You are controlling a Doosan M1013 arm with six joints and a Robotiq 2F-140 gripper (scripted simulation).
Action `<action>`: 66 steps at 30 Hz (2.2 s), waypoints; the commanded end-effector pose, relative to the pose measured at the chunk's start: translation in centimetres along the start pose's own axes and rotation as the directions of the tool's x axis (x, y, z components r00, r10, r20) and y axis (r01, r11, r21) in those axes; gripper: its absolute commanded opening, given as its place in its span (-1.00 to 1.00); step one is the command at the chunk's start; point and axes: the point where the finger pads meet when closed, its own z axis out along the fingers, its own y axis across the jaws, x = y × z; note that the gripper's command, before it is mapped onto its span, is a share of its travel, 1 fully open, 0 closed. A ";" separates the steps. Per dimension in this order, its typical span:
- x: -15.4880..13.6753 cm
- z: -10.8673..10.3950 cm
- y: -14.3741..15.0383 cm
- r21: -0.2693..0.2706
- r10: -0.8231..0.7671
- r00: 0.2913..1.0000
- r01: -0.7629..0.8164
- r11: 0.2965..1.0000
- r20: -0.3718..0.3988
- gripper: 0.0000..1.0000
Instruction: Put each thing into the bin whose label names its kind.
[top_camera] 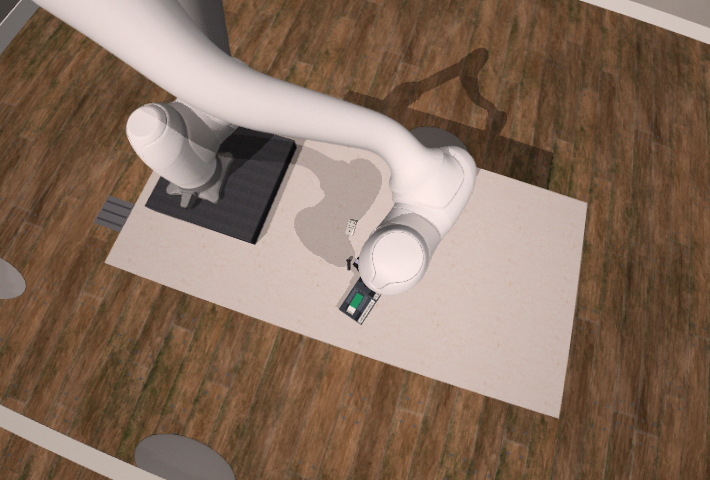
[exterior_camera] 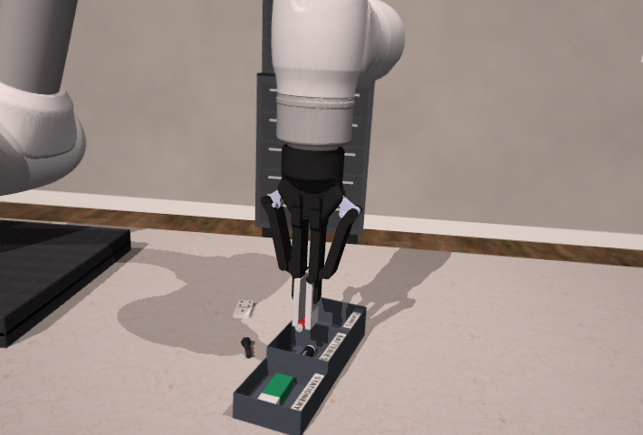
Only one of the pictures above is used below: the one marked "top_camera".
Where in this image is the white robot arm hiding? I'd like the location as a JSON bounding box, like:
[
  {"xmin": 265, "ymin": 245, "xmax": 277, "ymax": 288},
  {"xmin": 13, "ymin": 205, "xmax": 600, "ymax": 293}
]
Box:
[{"xmin": 32, "ymin": 0, "xmax": 477, "ymax": 295}]

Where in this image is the dark grey bin rack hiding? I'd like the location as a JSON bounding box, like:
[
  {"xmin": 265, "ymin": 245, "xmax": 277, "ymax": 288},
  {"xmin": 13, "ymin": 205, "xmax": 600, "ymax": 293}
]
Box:
[{"xmin": 340, "ymin": 276, "xmax": 381, "ymax": 325}]

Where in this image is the white domino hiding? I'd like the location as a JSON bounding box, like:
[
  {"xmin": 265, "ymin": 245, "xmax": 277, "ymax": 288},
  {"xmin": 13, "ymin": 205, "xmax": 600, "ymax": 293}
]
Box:
[{"xmin": 345, "ymin": 220, "xmax": 356, "ymax": 236}]

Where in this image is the green and white eraser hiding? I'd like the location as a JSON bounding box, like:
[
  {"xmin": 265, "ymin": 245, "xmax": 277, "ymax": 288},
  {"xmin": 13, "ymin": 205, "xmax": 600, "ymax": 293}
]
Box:
[{"xmin": 346, "ymin": 293, "xmax": 363, "ymax": 314}]

